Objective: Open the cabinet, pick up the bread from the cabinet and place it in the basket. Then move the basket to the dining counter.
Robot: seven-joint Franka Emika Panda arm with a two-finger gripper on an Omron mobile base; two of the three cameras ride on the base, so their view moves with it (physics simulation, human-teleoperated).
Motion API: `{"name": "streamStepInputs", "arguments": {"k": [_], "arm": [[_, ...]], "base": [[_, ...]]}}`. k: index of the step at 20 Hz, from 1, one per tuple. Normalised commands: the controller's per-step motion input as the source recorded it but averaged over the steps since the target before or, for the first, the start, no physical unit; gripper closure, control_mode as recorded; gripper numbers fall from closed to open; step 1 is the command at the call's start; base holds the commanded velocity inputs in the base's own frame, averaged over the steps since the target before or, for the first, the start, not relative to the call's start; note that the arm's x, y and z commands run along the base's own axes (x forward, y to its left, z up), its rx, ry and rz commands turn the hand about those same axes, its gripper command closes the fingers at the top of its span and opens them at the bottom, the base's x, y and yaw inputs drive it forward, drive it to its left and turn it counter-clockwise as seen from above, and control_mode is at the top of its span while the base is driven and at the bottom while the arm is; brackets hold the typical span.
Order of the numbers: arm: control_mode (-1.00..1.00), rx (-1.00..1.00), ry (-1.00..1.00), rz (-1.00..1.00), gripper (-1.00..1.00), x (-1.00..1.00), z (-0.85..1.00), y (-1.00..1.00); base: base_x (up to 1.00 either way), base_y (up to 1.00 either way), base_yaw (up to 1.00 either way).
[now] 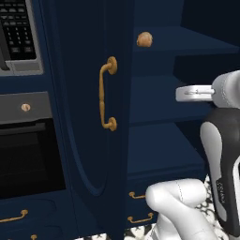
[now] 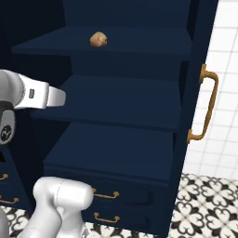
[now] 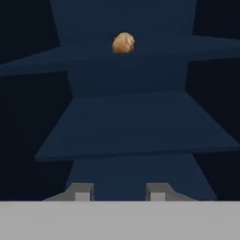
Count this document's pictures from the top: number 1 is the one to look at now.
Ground navy drawer front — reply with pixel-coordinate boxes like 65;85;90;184
126;204;161;230
0;189;79;233
126;170;208;210

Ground brass cabinet door handle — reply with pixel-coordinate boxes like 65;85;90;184
98;55;119;132

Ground navy cabinet with shelves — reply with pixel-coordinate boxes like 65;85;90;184
126;0;240;188

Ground navy cabinet door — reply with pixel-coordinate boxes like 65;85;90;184
39;0;136;240

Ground brass oven knob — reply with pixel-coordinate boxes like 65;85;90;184
21;102;32;113

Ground round brown bread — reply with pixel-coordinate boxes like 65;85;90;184
136;31;154;49

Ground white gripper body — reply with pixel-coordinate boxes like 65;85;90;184
174;84;217;103

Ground black built-in oven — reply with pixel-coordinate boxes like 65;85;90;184
0;91;68;201

